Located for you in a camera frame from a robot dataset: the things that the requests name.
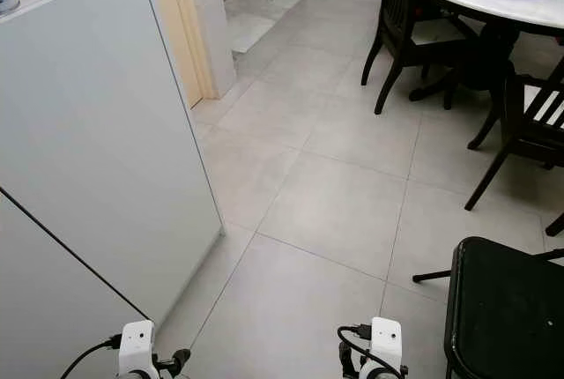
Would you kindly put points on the round white table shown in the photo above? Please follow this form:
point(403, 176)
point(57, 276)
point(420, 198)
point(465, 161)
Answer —
point(476, 2)

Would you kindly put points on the black stool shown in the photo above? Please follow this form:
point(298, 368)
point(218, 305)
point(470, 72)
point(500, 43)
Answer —
point(507, 317)

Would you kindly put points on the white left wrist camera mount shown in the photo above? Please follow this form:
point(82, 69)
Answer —
point(137, 348)

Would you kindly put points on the dark wooden chair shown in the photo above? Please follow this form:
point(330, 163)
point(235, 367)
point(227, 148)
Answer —
point(524, 137)
point(401, 0)

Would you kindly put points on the light wooden door frame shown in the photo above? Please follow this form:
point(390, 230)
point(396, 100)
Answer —
point(181, 26)

